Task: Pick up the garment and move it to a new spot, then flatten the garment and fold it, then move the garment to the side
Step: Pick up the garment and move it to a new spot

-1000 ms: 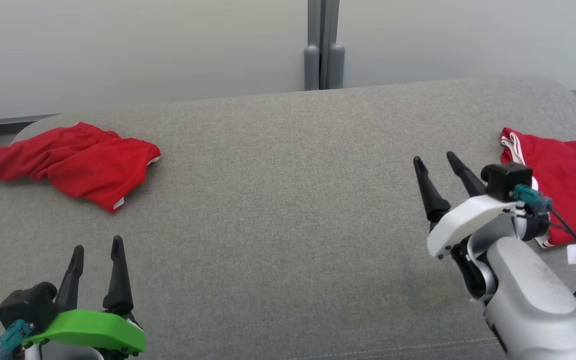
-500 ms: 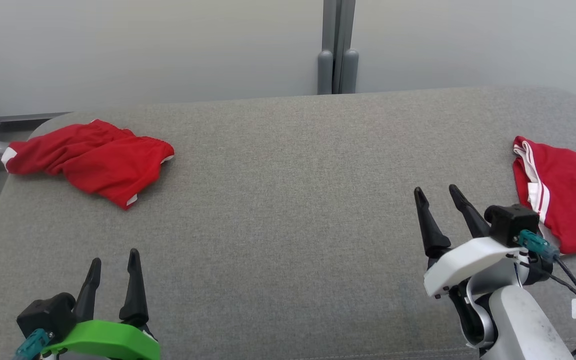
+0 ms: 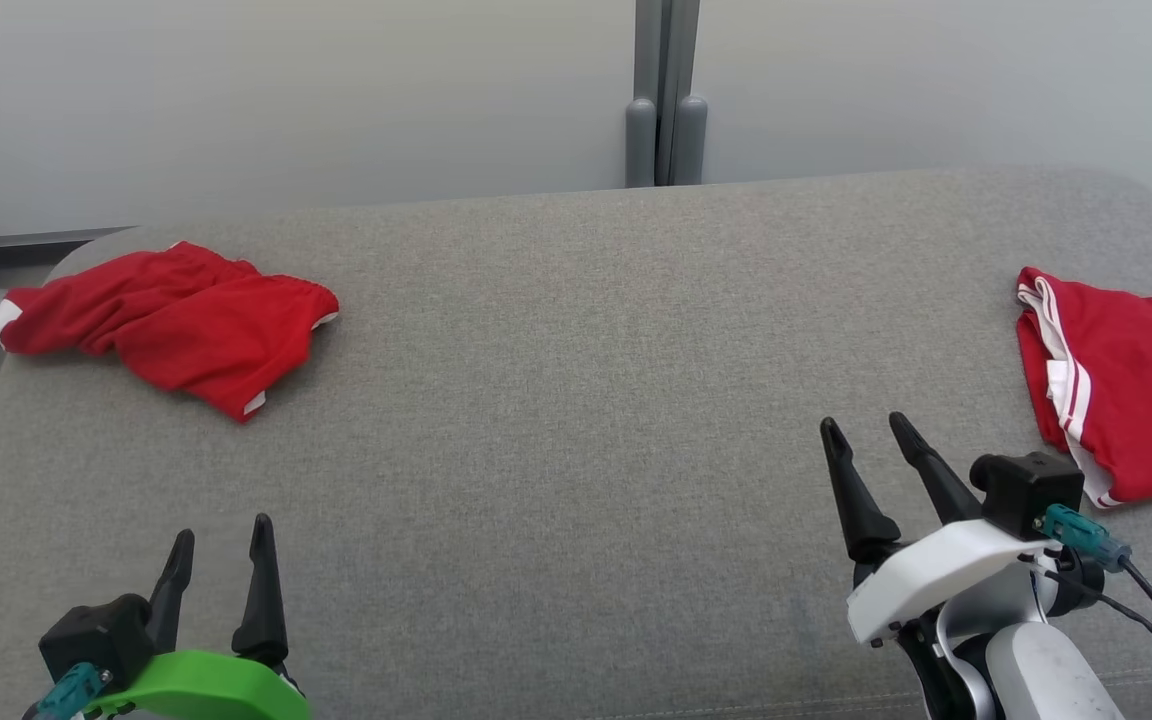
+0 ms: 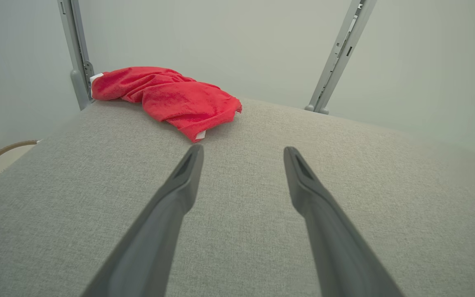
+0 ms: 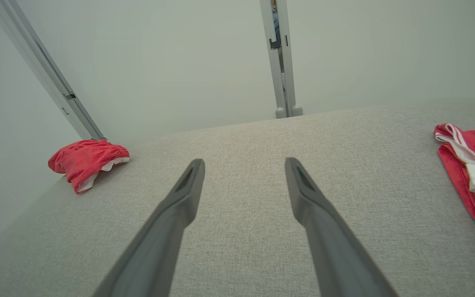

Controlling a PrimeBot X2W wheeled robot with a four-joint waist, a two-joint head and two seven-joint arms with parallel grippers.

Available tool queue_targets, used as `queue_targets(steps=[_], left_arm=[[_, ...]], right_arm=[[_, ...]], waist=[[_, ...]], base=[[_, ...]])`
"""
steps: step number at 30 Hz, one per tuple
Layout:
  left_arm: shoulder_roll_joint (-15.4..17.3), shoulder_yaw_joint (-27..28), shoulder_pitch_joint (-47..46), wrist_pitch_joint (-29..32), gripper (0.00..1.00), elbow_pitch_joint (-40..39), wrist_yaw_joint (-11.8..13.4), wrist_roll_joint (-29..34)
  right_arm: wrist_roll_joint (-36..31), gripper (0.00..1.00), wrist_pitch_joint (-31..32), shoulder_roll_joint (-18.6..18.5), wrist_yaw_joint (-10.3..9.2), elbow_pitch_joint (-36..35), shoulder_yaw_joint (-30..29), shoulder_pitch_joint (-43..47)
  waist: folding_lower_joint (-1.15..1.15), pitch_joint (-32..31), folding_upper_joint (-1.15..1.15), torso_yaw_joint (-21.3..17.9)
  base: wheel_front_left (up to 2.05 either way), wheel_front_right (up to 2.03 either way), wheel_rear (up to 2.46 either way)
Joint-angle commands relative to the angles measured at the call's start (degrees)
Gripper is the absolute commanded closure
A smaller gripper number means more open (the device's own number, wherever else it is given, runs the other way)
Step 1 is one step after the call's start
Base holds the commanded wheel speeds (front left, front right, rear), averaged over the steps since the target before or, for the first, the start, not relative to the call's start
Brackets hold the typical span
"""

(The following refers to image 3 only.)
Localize grey partition post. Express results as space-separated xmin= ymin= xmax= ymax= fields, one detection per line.
xmin=665 ymin=0 xmax=709 ymax=187
xmin=625 ymin=0 xmax=666 ymax=189

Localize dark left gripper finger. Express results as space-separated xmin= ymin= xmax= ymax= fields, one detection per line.
xmin=146 ymin=529 xmax=195 ymax=652
xmin=232 ymin=514 xmax=289 ymax=667

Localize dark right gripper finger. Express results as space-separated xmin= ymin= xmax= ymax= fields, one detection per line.
xmin=820 ymin=418 xmax=903 ymax=562
xmin=888 ymin=412 xmax=983 ymax=527

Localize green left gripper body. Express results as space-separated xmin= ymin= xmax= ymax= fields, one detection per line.
xmin=86 ymin=650 xmax=312 ymax=720

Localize red jersey with white sleeves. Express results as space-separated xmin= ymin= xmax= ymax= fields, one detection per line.
xmin=1016 ymin=266 xmax=1152 ymax=509

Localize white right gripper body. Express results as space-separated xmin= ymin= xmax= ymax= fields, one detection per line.
xmin=846 ymin=520 xmax=1063 ymax=647

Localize grey fabric sofa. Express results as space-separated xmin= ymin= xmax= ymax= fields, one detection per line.
xmin=0 ymin=165 xmax=1152 ymax=720

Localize left camera cable teal plug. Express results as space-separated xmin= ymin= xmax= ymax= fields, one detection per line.
xmin=28 ymin=662 xmax=109 ymax=720

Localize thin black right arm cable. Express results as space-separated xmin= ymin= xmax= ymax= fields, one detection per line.
xmin=1044 ymin=568 xmax=1152 ymax=646

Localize red shorts with white stripes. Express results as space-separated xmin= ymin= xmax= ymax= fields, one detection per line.
xmin=0 ymin=241 xmax=341 ymax=424

